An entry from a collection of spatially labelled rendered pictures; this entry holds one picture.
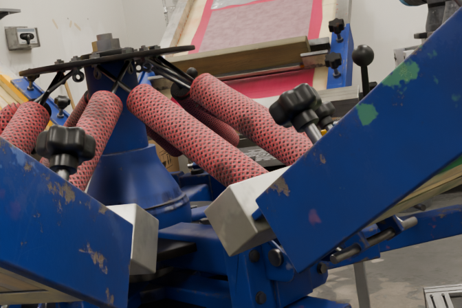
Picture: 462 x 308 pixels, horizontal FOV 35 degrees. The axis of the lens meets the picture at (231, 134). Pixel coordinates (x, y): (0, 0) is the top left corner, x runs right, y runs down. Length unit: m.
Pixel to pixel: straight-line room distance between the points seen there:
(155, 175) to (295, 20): 1.10
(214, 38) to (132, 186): 1.12
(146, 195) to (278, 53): 0.83
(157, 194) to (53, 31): 4.00
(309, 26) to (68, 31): 3.35
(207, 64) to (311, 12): 0.42
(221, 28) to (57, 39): 2.98
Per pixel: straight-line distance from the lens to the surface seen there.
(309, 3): 2.28
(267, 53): 1.93
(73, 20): 5.42
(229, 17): 2.33
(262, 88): 1.95
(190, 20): 2.40
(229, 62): 1.96
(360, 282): 2.92
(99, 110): 1.04
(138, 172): 1.21
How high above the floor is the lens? 1.28
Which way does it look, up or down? 6 degrees down
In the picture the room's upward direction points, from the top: 9 degrees counter-clockwise
